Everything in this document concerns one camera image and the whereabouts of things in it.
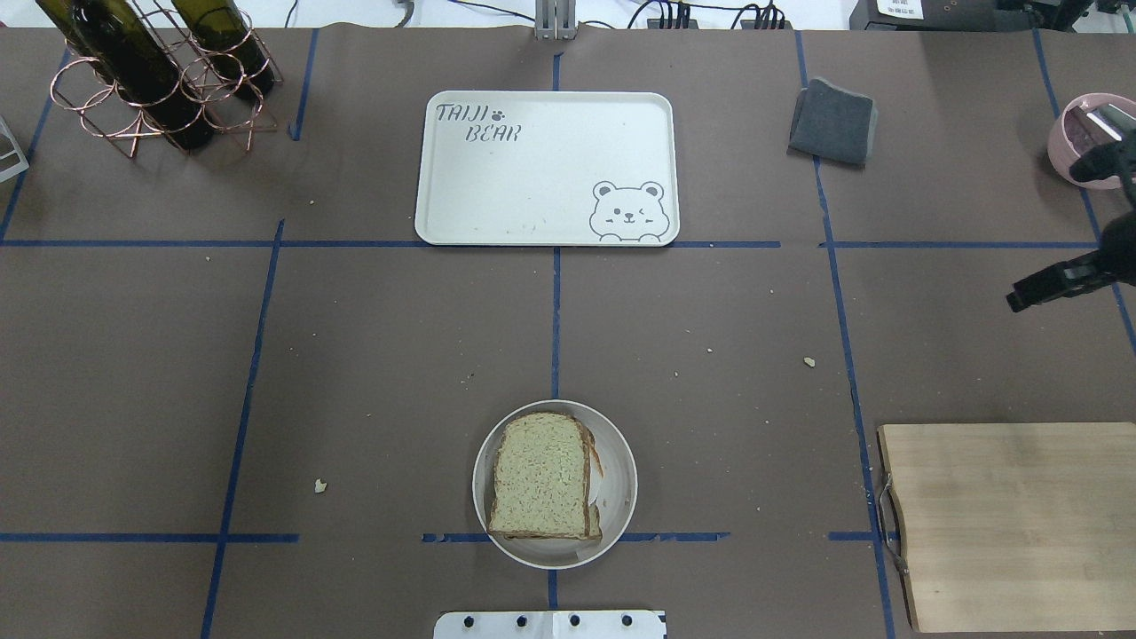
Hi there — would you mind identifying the copper wire bottle rack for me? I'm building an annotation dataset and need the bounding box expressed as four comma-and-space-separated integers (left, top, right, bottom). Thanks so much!
40, 1, 283, 158

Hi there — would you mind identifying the wooden cutting board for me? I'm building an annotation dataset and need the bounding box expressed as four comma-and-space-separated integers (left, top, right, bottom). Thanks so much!
878, 423, 1135, 634

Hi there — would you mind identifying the white round plate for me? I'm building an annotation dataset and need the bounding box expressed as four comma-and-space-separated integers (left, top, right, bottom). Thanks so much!
471, 399, 638, 570

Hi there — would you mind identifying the bread slice under egg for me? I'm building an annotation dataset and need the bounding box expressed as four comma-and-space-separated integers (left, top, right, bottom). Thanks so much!
580, 425, 604, 540

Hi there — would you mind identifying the bread slice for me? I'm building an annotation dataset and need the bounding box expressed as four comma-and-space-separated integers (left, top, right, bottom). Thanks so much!
580, 425, 604, 540
488, 412, 588, 540

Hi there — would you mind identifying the grey folded cloth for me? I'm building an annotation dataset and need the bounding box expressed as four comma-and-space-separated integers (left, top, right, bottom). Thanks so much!
788, 76, 878, 166

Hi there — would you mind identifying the pink bowl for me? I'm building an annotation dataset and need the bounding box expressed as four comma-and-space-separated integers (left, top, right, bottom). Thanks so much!
1047, 92, 1135, 191

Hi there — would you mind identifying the cream bear tray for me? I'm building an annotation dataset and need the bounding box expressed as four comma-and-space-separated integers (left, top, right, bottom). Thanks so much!
414, 90, 680, 248

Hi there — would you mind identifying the metal scoop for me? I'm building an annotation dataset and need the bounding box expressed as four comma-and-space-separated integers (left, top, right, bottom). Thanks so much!
1081, 103, 1135, 143

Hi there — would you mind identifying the dark wine bottle upper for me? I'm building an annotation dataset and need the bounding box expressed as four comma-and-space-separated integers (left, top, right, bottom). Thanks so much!
36, 1, 215, 151

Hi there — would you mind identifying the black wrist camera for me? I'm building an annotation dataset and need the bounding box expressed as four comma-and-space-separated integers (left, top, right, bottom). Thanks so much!
1069, 132, 1135, 207

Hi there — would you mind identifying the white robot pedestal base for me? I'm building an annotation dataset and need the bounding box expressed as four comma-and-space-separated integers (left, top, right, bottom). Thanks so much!
433, 608, 668, 638

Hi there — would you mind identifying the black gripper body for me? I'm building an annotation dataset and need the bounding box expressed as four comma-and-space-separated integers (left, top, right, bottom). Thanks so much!
1099, 213, 1135, 287

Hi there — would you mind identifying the dark wine bottle lower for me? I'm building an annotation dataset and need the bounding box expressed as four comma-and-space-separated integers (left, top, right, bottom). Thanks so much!
174, 1, 275, 101

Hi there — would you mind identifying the dark wine bottle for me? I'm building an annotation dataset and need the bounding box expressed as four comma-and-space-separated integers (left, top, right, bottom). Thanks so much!
174, 1, 275, 101
36, 1, 215, 151

